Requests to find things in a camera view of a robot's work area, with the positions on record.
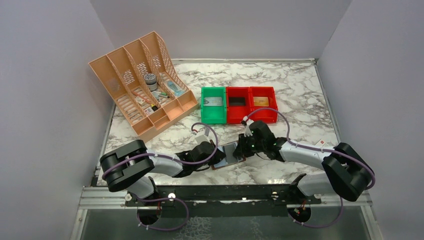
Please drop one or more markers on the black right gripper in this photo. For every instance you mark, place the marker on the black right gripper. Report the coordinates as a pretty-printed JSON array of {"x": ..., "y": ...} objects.
[{"x": 241, "y": 149}]

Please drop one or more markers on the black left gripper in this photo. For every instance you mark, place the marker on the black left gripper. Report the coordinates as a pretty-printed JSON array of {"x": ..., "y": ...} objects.
[{"x": 217, "y": 158}]

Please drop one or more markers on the brown leather card holder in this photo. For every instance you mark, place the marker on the brown leather card holder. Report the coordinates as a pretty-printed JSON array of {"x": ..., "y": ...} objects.
[{"x": 228, "y": 149}]

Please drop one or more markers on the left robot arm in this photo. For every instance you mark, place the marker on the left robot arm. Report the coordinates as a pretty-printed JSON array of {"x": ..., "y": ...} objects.
[{"x": 126, "y": 167}]

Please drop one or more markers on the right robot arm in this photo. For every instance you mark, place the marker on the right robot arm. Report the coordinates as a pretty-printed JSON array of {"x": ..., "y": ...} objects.
[{"x": 345, "y": 173}]

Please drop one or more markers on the silver card in green bin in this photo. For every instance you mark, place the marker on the silver card in green bin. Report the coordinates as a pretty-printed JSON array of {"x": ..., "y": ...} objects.
[{"x": 214, "y": 101}]

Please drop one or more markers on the black card in red bin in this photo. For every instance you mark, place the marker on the black card in red bin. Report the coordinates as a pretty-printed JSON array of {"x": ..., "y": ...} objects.
[{"x": 236, "y": 101}]

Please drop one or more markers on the gold card in red bin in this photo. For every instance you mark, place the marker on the gold card in red bin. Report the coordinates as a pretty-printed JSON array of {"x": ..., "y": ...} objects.
[{"x": 261, "y": 101}]

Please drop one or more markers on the red plastic bin middle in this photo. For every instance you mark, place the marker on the red plastic bin middle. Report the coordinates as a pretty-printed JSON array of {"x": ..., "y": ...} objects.
[{"x": 235, "y": 115}]

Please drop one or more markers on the red plastic bin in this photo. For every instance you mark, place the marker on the red plastic bin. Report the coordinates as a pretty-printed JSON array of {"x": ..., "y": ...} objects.
[
  {"x": 235, "y": 115},
  {"x": 267, "y": 116}
]

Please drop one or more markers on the red plastic bin right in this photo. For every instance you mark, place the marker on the red plastic bin right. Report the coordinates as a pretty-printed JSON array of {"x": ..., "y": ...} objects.
[{"x": 267, "y": 116}]

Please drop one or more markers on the green plastic bin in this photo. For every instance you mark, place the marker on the green plastic bin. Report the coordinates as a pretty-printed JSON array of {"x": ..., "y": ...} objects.
[{"x": 213, "y": 108}]

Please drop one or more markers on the blue packet in organizer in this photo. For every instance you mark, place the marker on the blue packet in organizer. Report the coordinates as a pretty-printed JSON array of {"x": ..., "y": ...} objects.
[{"x": 176, "y": 89}]

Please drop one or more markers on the red pencil in organizer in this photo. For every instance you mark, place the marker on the red pencil in organizer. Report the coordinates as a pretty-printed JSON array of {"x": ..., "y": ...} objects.
[{"x": 141, "y": 100}]

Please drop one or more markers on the peach plastic file organizer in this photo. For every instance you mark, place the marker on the peach plastic file organizer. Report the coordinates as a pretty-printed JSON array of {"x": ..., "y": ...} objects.
[{"x": 121, "y": 71}]

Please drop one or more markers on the silver round tin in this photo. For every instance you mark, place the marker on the silver round tin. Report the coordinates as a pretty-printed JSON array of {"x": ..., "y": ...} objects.
[{"x": 151, "y": 81}]

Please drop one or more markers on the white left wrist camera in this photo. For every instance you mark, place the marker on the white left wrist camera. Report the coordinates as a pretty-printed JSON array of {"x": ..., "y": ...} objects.
[{"x": 202, "y": 135}]

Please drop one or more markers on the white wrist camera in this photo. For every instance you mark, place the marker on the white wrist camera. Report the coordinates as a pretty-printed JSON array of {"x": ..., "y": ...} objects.
[
  {"x": 202, "y": 135},
  {"x": 247, "y": 123}
]

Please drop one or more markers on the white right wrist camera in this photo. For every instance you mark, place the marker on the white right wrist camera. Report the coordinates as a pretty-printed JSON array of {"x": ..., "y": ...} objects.
[{"x": 247, "y": 123}]

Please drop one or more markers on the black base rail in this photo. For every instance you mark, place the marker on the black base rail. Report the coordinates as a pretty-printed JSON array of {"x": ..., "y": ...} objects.
[{"x": 178, "y": 201}]

